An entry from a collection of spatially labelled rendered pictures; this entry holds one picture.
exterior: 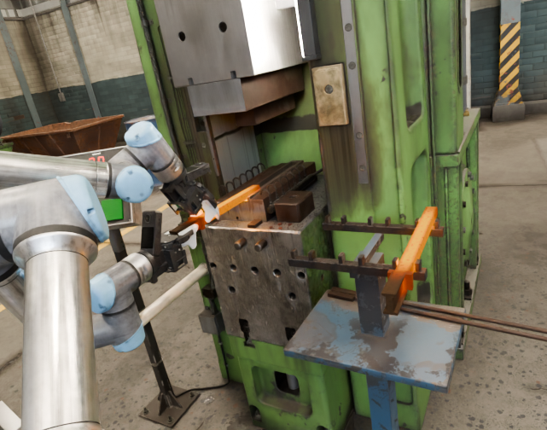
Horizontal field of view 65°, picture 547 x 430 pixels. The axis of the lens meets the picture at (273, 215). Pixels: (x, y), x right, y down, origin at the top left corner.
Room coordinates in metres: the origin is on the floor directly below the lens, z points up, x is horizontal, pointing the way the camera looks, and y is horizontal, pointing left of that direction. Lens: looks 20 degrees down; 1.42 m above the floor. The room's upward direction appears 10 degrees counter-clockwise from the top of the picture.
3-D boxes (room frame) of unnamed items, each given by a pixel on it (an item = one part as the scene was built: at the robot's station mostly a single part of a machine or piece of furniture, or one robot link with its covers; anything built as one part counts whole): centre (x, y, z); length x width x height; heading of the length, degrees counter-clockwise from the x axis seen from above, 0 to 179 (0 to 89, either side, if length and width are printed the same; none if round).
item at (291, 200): (1.30, -0.08, 0.95); 0.12 x 0.08 x 0.06; 148
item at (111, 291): (0.86, 0.38, 0.99); 0.11 x 0.08 x 0.09; 148
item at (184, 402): (1.58, 0.62, 0.05); 0.22 x 0.22 x 0.09; 58
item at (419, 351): (0.93, -0.21, 0.70); 0.40 x 0.30 x 0.02; 57
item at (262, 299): (1.50, -0.06, 0.69); 0.56 x 0.38 x 0.45; 148
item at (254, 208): (1.52, 0.00, 0.96); 0.42 x 0.20 x 0.09; 148
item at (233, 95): (1.52, 0.00, 1.32); 0.42 x 0.20 x 0.10; 148
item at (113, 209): (1.44, 0.54, 1.01); 0.07 x 0.05 x 0.07; 83
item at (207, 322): (1.64, 0.35, 0.36); 0.09 x 0.07 x 0.12; 58
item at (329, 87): (1.29, -0.23, 1.27); 0.09 x 0.02 x 0.17; 58
